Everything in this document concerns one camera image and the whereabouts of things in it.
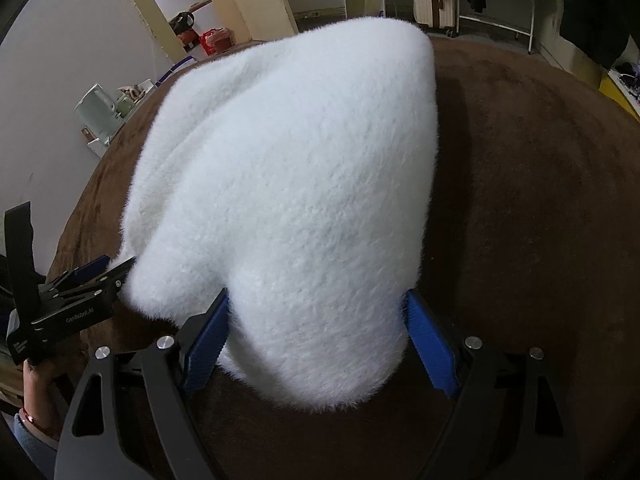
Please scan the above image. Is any person left hand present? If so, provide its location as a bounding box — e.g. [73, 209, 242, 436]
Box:
[21, 361, 64, 441]

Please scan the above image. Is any brown bed blanket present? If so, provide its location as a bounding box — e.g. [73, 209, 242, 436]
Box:
[46, 34, 640, 480]

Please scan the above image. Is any white electric kettle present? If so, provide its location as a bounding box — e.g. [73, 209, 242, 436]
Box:
[74, 84, 125, 145]

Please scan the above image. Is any metal clothes rack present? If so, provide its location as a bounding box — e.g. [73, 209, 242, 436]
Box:
[451, 0, 539, 57]

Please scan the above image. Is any red bag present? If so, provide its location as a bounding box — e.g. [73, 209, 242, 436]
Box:
[200, 27, 234, 55]

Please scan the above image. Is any white fuzzy cardigan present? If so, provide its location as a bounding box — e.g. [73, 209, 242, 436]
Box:
[118, 18, 438, 411]

